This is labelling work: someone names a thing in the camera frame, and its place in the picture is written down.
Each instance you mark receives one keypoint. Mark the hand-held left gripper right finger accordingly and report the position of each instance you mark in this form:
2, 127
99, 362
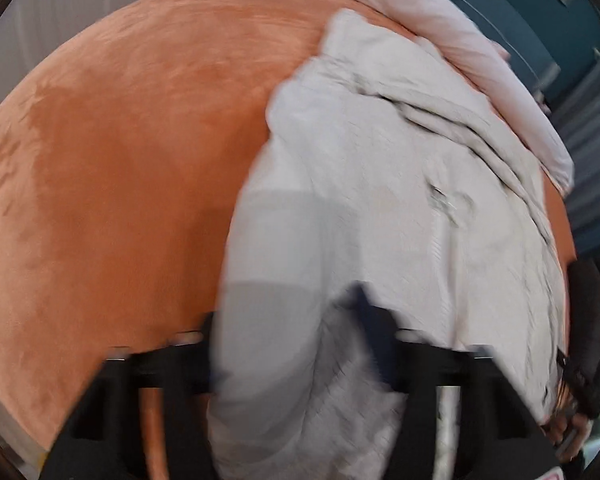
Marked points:
375, 332

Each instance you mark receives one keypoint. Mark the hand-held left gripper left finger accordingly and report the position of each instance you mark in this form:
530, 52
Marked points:
130, 380

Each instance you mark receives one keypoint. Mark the light grey garment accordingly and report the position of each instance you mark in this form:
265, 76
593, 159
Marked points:
390, 200

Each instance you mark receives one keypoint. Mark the person's right hand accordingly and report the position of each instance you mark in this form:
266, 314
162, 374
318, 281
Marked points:
562, 427

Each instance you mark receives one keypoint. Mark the pale pink duvet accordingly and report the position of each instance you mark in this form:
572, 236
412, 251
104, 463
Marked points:
460, 35

